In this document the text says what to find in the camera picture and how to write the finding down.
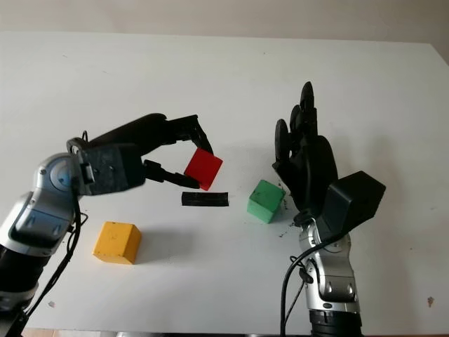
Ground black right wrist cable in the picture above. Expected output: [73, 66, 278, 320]
[279, 238, 338, 337]

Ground green wooden block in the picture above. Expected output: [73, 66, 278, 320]
[246, 179, 286, 225]

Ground yellow wooden block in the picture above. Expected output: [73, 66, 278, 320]
[91, 220, 142, 265]

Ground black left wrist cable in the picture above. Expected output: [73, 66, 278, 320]
[19, 130, 89, 319]

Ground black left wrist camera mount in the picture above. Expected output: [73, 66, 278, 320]
[66, 138, 146, 196]

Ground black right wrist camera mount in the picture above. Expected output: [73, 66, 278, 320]
[316, 170, 387, 244]

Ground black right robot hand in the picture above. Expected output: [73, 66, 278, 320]
[272, 81, 340, 224]

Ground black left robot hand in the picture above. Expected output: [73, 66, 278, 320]
[89, 113, 214, 190]

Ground red wooden block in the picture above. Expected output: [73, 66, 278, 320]
[183, 147, 225, 192]

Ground black tape strip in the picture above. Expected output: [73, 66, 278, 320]
[180, 191, 230, 209]

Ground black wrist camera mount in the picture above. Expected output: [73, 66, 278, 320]
[66, 138, 146, 196]
[316, 170, 387, 244]

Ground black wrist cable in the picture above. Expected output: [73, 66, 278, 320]
[19, 130, 89, 319]
[279, 238, 338, 337]

